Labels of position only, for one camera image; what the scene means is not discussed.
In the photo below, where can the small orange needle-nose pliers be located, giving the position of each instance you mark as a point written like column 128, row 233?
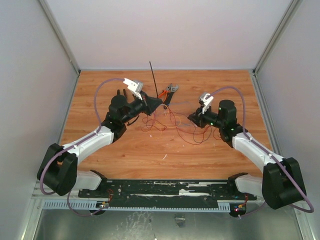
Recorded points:
column 165, row 93

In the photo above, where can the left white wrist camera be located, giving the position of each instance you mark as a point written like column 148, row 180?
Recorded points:
column 134, row 86

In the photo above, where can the black adjustable wrench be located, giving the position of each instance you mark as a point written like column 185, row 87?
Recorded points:
column 170, row 94

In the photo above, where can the black zip tie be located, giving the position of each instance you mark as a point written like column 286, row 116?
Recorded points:
column 154, row 80

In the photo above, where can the large orange black pliers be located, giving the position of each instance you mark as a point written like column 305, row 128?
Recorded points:
column 122, row 92

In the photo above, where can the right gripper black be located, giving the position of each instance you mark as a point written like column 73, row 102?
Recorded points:
column 198, row 119

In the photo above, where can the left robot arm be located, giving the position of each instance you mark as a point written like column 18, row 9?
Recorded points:
column 59, row 173

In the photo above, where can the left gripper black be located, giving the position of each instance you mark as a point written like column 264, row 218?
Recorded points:
column 149, row 103

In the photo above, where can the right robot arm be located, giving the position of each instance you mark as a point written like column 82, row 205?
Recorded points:
column 281, row 183

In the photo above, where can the grey slotted cable duct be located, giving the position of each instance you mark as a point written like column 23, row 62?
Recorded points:
column 95, row 205

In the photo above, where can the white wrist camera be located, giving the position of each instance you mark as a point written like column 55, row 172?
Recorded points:
column 205, row 101
column 134, row 86

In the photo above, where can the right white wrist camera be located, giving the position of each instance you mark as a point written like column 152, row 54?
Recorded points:
column 205, row 101

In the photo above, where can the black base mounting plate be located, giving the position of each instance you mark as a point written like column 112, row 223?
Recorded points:
column 165, row 191

